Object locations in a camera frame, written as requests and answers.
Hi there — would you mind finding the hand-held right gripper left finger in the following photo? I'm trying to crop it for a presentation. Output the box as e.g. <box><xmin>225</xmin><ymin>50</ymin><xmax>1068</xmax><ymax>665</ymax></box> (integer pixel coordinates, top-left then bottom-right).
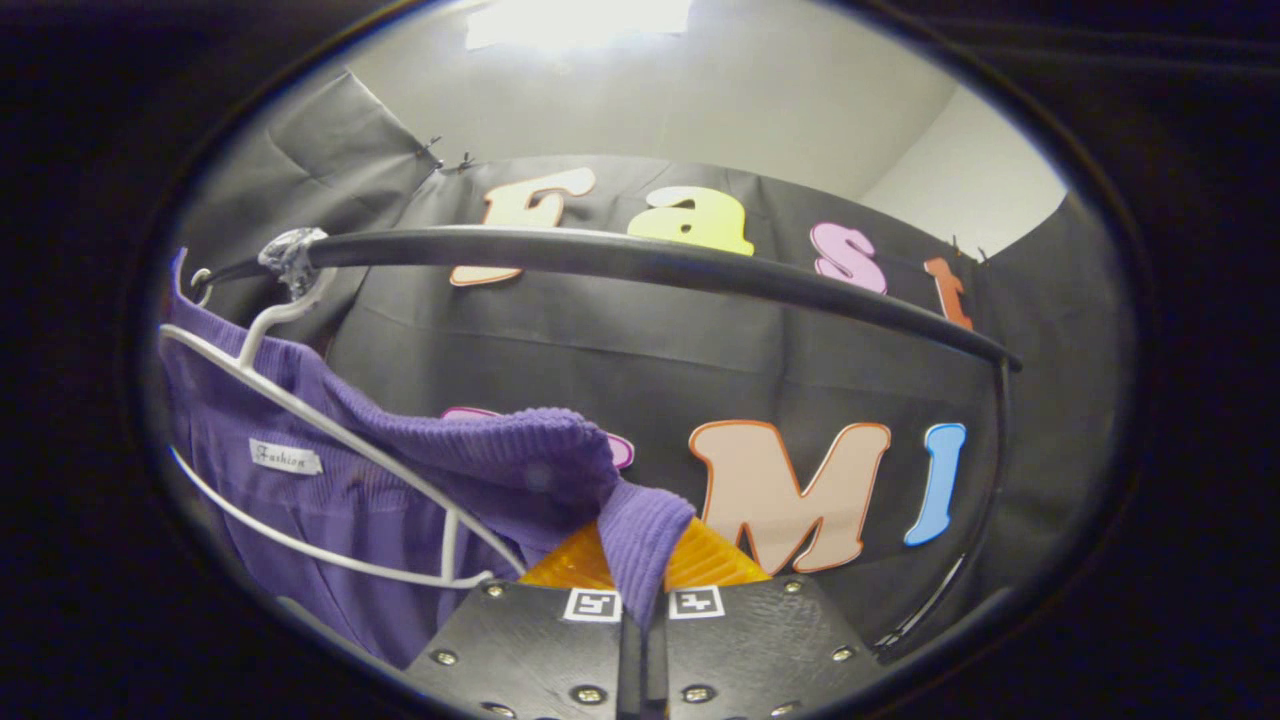
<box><xmin>404</xmin><ymin>519</ymin><xmax>642</xmax><ymax>720</ymax></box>

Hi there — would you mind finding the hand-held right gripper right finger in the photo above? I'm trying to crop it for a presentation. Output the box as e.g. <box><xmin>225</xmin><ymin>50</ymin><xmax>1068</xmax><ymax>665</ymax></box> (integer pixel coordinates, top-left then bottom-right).
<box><xmin>645</xmin><ymin>516</ymin><xmax>892</xmax><ymax>720</ymax></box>

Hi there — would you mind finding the purple shirt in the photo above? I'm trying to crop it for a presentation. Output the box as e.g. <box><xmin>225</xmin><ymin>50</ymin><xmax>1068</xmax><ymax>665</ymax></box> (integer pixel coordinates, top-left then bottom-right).
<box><xmin>158</xmin><ymin>250</ymin><xmax>699</xmax><ymax>671</ymax></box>

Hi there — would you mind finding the white hanger with taped hook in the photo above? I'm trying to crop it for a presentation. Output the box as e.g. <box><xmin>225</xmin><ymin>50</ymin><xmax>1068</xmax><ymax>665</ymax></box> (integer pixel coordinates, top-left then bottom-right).
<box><xmin>158</xmin><ymin>227</ymin><xmax>528</xmax><ymax>591</ymax></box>

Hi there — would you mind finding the black clothes rack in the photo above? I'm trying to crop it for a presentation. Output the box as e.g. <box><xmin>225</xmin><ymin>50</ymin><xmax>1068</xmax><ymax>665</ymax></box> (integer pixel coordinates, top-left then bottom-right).
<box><xmin>190</xmin><ymin>224</ymin><xmax>1023</xmax><ymax>663</ymax></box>

